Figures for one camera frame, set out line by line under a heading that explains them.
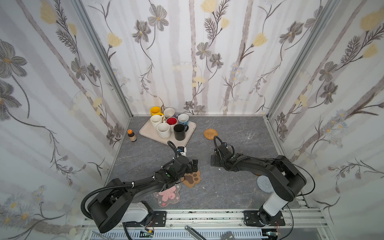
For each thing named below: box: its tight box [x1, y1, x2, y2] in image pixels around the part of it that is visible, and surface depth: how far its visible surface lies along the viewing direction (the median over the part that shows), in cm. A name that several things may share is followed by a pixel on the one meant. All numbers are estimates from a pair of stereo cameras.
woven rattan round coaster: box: [203, 128, 219, 140], surface depth 113 cm
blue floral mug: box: [177, 114, 189, 125], surface depth 109 cm
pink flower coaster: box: [153, 184, 181, 208], surface depth 83 cm
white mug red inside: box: [166, 116, 178, 133], surface depth 110 cm
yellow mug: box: [150, 106, 164, 117], surface depth 113 cm
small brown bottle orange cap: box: [127, 129, 137, 142], surface depth 102 cm
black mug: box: [173, 123, 189, 141], surface depth 106 cm
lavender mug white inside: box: [163, 107, 176, 119], surface depth 114 cm
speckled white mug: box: [156, 120, 171, 139], surface depth 104 cm
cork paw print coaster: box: [181, 170, 201, 188], surface depth 90 cm
